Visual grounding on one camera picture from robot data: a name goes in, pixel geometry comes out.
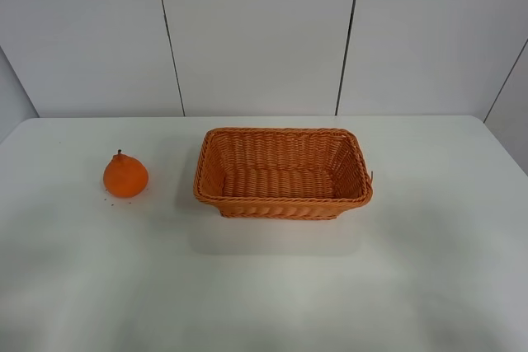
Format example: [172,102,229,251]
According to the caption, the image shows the orange woven plastic basket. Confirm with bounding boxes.
[193,128,373,220]

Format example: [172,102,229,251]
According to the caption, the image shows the orange fruit with stem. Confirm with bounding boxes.
[102,149,149,199]

